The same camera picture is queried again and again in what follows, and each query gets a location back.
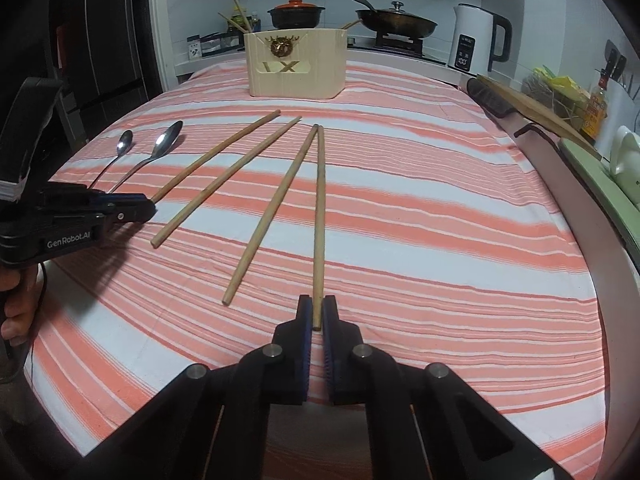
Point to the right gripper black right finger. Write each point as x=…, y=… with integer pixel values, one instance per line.
x=339, y=337

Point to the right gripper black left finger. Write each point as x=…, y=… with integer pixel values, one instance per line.
x=291, y=378

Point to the person's left hand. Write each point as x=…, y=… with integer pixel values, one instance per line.
x=21, y=304

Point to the large steel spoon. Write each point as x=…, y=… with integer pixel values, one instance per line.
x=163, y=145

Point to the pink white striped cloth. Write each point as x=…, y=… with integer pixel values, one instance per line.
x=442, y=244

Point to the black refrigerator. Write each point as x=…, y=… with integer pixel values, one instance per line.
x=101, y=50

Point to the cream utensil holder box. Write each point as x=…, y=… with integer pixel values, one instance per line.
x=304, y=63

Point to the black tray under board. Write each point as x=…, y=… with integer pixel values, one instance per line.
x=489, y=100

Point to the black gas stove top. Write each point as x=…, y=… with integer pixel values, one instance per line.
x=403, y=47

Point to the wooden cutting board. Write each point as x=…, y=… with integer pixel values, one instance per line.
x=540, y=114

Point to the green mat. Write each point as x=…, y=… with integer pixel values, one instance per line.
x=623, y=215

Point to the black wok with glass lid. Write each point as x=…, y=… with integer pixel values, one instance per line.
x=394, y=21

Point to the black pot with orange lid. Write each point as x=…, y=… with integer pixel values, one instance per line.
x=296, y=14

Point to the white electric kettle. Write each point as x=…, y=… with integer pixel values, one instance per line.
x=481, y=39

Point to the white teapot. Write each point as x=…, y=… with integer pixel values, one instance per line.
x=625, y=163

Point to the yellow snack bag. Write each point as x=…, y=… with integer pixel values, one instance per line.
x=564, y=85

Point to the brown sauce bottle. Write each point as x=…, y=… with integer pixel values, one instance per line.
x=596, y=109

